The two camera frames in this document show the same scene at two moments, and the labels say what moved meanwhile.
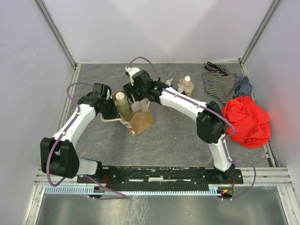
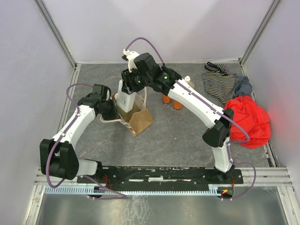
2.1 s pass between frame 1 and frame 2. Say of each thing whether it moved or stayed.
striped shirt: stayed
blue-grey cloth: stayed
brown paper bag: stayed
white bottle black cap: moved
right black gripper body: moved
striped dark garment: stayed
